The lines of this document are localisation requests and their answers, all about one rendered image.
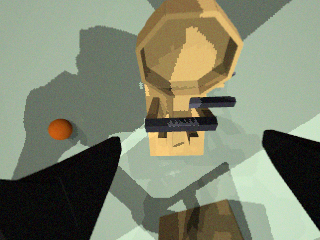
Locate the orange ball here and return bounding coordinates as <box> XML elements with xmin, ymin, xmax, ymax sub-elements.
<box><xmin>49</xmin><ymin>119</ymin><xmax>73</xmax><ymax>140</ymax></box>

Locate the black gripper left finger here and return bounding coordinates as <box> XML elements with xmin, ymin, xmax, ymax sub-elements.
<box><xmin>0</xmin><ymin>136</ymin><xmax>122</xmax><ymax>240</ymax></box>

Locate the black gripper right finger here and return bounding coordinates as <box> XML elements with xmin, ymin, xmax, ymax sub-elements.
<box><xmin>262</xmin><ymin>130</ymin><xmax>320</xmax><ymax>230</ymax></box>

